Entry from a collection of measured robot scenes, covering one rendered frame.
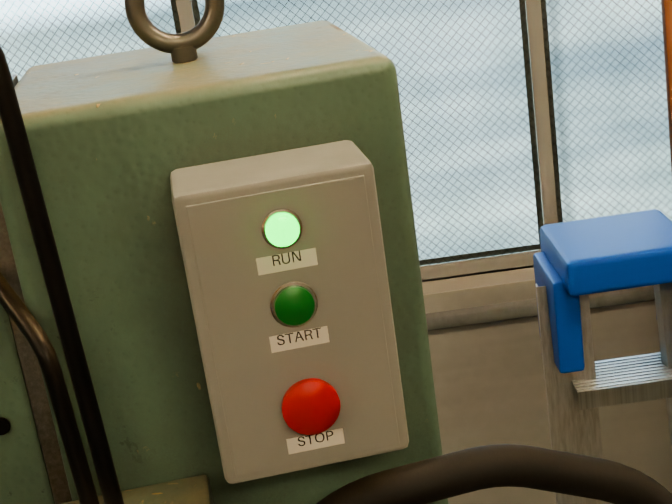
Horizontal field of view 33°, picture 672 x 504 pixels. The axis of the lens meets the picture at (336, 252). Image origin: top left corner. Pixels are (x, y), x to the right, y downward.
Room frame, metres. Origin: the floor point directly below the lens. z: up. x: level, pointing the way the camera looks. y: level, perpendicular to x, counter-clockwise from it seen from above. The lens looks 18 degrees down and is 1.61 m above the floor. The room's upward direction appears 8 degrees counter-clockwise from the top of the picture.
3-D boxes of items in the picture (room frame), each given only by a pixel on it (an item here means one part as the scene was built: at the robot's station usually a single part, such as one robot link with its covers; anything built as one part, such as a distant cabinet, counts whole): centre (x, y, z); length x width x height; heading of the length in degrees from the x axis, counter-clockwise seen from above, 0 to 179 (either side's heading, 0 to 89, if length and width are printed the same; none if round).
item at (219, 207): (0.56, 0.03, 1.40); 0.10 x 0.06 x 0.16; 97
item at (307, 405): (0.52, 0.02, 1.36); 0.03 x 0.01 x 0.03; 97
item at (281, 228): (0.52, 0.02, 1.46); 0.02 x 0.01 x 0.02; 97
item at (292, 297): (0.52, 0.02, 1.42); 0.02 x 0.01 x 0.02; 97
